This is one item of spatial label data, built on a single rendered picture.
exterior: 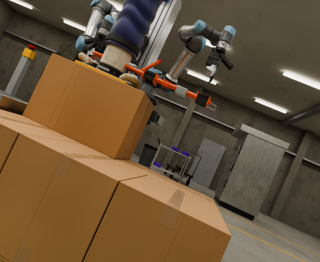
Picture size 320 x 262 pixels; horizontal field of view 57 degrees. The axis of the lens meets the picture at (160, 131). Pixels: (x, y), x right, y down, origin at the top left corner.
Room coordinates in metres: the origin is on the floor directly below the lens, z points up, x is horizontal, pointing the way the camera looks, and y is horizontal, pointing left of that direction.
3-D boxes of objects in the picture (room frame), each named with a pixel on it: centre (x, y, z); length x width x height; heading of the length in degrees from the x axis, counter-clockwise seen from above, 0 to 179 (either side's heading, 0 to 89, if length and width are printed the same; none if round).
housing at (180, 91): (1.78, -0.02, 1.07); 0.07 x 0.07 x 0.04; 82
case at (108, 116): (1.85, 0.43, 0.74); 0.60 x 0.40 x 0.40; 81
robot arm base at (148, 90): (2.40, 0.24, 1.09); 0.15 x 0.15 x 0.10
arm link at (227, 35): (1.78, -0.13, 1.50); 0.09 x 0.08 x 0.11; 20
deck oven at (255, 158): (8.30, -2.60, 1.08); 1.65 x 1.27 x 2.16; 172
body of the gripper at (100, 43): (2.15, 0.67, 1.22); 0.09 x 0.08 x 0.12; 83
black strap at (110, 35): (1.85, 0.44, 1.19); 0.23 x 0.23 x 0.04
